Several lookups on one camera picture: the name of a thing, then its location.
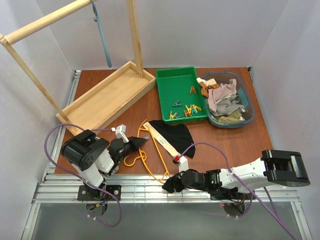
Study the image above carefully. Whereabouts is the yellow clothespin front left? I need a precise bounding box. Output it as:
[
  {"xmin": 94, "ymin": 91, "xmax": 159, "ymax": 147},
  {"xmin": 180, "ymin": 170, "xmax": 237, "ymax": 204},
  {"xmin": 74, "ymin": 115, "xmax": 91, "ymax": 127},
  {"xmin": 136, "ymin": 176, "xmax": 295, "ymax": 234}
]
[{"xmin": 169, "ymin": 111, "xmax": 177, "ymax": 120}]

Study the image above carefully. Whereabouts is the orange clothespin front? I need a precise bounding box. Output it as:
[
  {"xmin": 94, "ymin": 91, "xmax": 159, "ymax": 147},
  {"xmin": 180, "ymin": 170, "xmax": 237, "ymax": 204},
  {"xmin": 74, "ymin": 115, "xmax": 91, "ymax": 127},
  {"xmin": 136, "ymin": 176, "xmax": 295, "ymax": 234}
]
[{"xmin": 184, "ymin": 105, "xmax": 192, "ymax": 117}]

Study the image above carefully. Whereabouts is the yellow clothespin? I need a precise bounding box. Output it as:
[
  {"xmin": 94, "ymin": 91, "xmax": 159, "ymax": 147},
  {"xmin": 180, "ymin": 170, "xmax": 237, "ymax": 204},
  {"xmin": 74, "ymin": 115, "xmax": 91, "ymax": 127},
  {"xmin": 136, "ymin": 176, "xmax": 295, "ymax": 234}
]
[
  {"xmin": 169, "ymin": 111, "xmax": 177, "ymax": 120},
  {"xmin": 191, "ymin": 104, "xmax": 202, "ymax": 113}
]

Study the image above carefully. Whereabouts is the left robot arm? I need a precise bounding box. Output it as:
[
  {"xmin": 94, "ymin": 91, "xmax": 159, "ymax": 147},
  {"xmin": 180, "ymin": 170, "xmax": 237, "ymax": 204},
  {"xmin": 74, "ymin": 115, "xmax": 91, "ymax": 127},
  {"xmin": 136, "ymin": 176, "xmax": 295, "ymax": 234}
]
[{"xmin": 60, "ymin": 124, "xmax": 147, "ymax": 187}]

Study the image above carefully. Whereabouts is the pile of clothes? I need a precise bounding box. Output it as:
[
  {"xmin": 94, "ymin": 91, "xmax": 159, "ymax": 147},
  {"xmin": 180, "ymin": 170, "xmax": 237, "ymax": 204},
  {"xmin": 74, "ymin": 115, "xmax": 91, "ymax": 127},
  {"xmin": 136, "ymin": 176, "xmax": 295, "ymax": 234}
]
[{"xmin": 196, "ymin": 77, "xmax": 246, "ymax": 124}]

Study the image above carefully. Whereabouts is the black underwear beige waistband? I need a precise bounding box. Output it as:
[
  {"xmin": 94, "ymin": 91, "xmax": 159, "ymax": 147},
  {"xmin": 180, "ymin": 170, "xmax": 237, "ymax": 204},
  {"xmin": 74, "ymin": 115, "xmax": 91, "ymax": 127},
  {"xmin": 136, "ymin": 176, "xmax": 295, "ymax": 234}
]
[{"xmin": 148, "ymin": 120, "xmax": 194, "ymax": 153}]

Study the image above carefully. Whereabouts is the wooden clothes rack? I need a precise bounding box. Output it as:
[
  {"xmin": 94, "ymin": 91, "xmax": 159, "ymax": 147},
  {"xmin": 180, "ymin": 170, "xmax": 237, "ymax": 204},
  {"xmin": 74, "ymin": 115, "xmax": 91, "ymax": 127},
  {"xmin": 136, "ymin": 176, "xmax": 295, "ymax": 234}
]
[{"xmin": 0, "ymin": 0, "xmax": 156, "ymax": 131}]

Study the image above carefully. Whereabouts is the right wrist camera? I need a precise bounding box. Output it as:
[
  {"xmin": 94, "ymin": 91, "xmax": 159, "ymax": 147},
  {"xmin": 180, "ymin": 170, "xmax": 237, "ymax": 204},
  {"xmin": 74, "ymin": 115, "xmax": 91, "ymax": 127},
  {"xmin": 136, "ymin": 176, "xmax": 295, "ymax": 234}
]
[{"xmin": 172, "ymin": 155, "xmax": 189, "ymax": 173}]

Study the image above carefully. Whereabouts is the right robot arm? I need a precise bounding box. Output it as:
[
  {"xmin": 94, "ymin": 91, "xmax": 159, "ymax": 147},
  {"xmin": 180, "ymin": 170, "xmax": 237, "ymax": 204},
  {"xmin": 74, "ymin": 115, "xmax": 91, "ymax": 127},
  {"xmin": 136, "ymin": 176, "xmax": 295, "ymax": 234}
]
[{"xmin": 162, "ymin": 149, "xmax": 311, "ymax": 196}]

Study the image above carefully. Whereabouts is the clear plastic laundry bin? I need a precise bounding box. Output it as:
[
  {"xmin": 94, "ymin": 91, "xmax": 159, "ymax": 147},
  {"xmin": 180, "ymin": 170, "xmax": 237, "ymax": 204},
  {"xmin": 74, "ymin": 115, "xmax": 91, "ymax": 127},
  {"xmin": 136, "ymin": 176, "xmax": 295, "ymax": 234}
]
[{"xmin": 200, "ymin": 71, "xmax": 256, "ymax": 128}]

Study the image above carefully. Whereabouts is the blue plastic hanger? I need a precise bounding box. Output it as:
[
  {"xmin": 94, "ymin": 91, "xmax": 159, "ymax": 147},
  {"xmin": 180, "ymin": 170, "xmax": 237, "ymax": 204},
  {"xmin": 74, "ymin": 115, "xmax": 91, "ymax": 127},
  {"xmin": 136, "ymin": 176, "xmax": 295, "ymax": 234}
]
[{"xmin": 90, "ymin": 0, "xmax": 112, "ymax": 68}]

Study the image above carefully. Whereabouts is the dark grey clothespin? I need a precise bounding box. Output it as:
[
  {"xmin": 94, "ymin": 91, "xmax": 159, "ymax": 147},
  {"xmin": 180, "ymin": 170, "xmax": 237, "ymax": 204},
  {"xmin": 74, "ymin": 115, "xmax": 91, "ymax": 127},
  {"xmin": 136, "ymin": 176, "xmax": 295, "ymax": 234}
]
[{"xmin": 172, "ymin": 100, "xmax": 182, "ymax": 108}]

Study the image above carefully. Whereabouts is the green plastic tray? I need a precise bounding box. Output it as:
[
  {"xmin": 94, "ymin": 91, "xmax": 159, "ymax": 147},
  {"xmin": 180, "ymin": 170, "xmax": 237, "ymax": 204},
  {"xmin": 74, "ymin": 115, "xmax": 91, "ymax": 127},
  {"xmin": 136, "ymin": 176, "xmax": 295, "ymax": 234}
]
[{"xmin": 156, "ymin": 66, "xmax": 208, "ymax": 124}]

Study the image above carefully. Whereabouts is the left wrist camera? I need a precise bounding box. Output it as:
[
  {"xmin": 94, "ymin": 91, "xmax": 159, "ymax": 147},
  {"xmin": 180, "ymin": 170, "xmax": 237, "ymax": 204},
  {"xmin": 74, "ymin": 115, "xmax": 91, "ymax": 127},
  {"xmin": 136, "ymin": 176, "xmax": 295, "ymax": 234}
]
[{"xmin": 115, "ymin": 124, "xmax": 129, "ymax": 143}]

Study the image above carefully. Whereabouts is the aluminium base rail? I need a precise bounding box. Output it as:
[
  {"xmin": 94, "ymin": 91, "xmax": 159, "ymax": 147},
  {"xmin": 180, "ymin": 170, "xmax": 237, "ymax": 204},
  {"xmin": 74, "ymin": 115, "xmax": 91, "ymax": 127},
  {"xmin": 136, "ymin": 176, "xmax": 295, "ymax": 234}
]
[{"xmin": 31, "ymin": 174, "xmax": 301, "ymax": 205}]

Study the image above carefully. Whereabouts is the yellow clothespin right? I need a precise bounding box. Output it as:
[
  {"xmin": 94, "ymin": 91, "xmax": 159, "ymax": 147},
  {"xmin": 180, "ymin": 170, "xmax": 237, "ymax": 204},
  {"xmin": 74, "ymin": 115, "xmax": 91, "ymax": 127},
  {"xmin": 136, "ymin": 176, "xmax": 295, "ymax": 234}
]
[{"xmin": 191, "ymin": 104, "xmax": 202, "ymax": 113}]

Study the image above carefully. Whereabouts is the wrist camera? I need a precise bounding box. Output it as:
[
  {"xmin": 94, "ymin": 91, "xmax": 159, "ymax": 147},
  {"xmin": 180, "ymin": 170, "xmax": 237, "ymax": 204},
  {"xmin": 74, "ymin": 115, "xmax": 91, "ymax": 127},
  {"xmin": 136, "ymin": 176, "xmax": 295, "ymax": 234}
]
[
  {"xmin": 172, "ymin": 155, "xmax": 189, "ymax": 173},
  {"xmin": 115, "ymin": 124, "xmax": 129, "ymax": 143}
]

